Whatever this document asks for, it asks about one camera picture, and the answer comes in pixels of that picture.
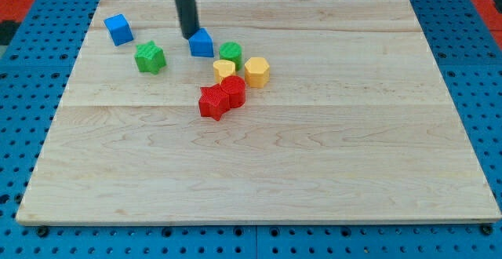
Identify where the blue cube block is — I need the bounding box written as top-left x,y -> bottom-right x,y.
104,14 -> 134,46

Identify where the red cylinder block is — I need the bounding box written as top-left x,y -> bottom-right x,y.
220,75 -> 246,108

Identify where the green cylinder block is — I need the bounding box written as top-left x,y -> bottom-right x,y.
219,42 -> 242,71

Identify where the green star block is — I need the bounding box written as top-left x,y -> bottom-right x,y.
134,41 -> 166,75

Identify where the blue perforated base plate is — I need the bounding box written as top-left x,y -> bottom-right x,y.
1,0 -> 501,258

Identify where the red star block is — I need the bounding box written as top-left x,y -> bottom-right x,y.
198,84 -> 230,121

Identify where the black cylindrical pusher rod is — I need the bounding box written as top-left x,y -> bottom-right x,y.
175,0 -> 200,39

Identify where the yellow heart block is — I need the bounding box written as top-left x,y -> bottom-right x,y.
213,60 -> 236,84

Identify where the yellow hexagon block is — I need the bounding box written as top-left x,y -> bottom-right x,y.
245,57 -> 270,89

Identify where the blue triangle block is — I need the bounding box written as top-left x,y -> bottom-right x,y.
188,27 -> 214,57

